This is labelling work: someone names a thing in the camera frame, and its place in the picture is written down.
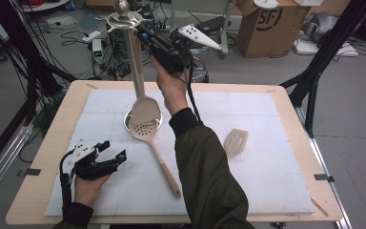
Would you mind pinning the aluminium rail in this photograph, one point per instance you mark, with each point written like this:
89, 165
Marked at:
6, 159
341, 210

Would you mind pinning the cardboard box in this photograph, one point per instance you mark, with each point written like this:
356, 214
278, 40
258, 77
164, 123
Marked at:
254, 41

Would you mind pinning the white round table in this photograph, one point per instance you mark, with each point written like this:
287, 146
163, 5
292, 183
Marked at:
47, 4

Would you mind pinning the small green-lit device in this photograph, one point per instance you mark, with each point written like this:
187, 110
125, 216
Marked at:
97, 51

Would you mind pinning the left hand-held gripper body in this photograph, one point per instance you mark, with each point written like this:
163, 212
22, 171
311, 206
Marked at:
89, 170

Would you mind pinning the beige solid spatula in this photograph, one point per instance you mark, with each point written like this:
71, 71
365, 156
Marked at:
144, 109

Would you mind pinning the black round stool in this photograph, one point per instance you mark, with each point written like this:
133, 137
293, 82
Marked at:
200, 51

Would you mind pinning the beige perforated skimmer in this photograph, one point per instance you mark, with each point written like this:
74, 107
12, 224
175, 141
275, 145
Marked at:
168, 175

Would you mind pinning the white flat board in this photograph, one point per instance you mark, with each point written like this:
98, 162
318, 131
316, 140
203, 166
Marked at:
308, 47

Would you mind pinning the person's right hand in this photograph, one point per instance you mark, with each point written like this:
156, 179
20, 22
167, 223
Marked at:
173, 89

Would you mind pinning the metal utensil stand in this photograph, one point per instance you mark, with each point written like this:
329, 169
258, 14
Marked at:
122, 8

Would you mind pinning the person's left hand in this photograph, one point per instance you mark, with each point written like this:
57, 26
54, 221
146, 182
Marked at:
87, 191

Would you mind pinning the black flat case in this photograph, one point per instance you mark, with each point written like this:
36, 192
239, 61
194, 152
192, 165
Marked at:
214, 22

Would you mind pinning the white foam block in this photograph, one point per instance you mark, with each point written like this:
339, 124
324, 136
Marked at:
308, 2

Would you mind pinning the black metal stand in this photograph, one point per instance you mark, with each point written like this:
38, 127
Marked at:
330, 47
33, 68

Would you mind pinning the white power strip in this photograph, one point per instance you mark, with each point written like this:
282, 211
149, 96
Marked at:
91, 36

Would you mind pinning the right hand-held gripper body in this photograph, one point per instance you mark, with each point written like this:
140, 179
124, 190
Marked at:
168, 54

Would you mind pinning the white round lid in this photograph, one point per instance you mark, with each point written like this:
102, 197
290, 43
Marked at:
266, 3

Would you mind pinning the grey metal post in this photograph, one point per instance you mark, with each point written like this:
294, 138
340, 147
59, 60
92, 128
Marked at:
225, 19

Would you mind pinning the black tape strip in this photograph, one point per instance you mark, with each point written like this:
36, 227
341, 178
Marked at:
31, 172
323, 177

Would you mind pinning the beige slotted turner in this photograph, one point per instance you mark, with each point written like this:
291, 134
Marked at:
232, 152

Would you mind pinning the grey bag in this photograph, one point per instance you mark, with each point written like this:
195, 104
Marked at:
321, 25

